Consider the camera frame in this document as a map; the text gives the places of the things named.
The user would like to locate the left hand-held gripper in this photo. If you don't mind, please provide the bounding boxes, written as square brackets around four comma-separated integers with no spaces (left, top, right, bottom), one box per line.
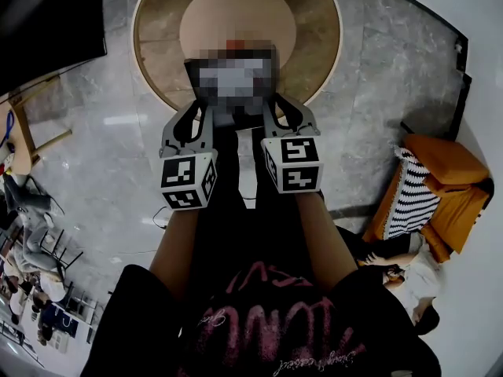
[158,101,219,212]

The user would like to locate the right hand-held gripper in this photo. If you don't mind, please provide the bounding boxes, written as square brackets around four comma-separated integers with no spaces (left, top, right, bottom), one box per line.
[259,92,325,195]

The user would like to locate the black picture frame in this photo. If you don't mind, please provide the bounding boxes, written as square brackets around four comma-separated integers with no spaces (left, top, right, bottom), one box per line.
[183,47,278,129]

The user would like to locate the person's left forearm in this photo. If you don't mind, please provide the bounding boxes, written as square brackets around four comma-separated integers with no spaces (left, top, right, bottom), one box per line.
[148,206,214,302]

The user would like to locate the person's right forearm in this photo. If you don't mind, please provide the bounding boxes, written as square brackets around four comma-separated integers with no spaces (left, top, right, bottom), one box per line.
[292,189,357,295]

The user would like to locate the round wooden table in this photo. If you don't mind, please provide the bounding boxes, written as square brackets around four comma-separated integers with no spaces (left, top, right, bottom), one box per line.
[132,0,343,119]

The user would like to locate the round beige table disc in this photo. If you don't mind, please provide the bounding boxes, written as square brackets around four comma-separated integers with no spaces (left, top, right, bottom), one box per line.
[179,0,297,67]

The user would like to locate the person's black trousers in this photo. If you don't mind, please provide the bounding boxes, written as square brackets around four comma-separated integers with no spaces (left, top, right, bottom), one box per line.
[191,125,328,290]

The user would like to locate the black white striped pillow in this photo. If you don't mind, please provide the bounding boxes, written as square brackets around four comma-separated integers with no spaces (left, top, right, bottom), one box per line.
[383,145,443,240]

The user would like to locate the large black panel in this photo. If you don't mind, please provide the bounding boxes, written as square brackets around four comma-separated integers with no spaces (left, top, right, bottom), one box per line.
[0,0,108,98]

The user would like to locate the orange sofa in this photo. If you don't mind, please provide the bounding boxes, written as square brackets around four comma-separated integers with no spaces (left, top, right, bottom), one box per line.
[361,133,495,265]

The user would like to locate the black metal chair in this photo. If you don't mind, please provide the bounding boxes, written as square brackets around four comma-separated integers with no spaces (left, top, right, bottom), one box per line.
[38,229,85,278]

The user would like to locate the black pink printed shirt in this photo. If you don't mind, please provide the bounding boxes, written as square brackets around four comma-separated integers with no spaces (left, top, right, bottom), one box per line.
[79,262,443,377]

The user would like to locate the thin black floor cable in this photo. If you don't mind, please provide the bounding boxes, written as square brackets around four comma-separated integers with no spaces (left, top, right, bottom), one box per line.
[152,205,171,232]

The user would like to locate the blue lanyard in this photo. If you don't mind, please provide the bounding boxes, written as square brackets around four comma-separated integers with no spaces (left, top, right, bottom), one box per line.
[0,109,17,149]

